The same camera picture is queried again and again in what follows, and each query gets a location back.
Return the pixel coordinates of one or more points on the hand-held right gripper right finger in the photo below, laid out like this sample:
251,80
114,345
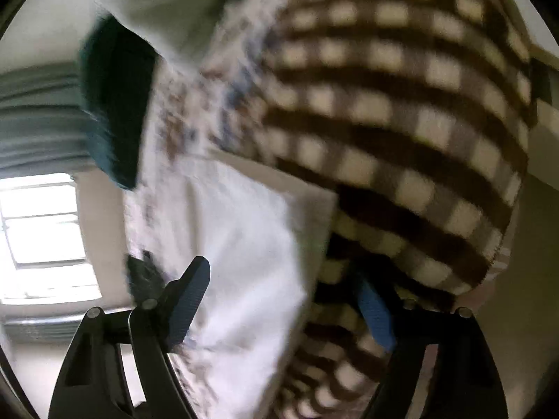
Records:
374,314

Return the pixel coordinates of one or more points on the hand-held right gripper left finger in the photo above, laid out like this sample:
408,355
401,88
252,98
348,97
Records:
188,301

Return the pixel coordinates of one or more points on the white floral bed sheet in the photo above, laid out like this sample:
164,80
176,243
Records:
236,235

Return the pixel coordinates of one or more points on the small dark cloth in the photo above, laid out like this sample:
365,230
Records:
142,277

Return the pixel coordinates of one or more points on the grey wall radiator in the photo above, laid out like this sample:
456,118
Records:
41,331

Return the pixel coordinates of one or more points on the bright window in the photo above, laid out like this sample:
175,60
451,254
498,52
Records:
41,235

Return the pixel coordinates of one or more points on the dark teal cloth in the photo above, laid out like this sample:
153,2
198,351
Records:
115,109

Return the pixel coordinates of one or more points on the light green cloth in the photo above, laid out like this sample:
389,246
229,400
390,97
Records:
166,4

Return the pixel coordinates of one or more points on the brown checkered pants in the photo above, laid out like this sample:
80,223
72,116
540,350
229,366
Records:
393,131

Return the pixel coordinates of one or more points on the grey curtain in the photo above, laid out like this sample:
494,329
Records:
41,118

